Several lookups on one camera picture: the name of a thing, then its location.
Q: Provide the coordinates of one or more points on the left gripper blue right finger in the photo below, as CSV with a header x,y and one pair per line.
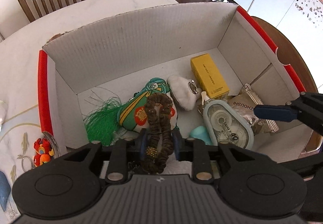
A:
x,y
177,141

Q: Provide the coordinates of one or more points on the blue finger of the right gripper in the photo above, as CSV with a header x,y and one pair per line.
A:
x,y
277,113

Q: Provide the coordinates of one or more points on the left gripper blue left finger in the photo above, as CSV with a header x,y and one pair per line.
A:
x,y
142,138

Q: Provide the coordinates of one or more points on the teal oval eraser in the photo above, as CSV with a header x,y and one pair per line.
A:
x,y
201,133

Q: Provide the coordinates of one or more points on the green white lucky pouch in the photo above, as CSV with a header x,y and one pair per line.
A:
x,y
103,123

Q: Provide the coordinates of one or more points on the grey correction tape dispenser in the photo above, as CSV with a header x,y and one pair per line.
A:
x,y
225,125

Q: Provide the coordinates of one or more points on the yellow rectangular box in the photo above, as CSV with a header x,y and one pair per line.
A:
x,y
209,77

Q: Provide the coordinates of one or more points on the gold foil snack packet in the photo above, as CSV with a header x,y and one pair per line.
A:
x,y
244,104

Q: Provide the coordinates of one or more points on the red white cardboard box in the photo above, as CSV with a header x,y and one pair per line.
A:
x,y
121,53

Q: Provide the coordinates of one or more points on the red orange plush toy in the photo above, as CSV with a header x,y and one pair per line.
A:
x,y
44,152

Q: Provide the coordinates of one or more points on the blue round placemat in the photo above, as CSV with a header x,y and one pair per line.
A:
x,y
5,190

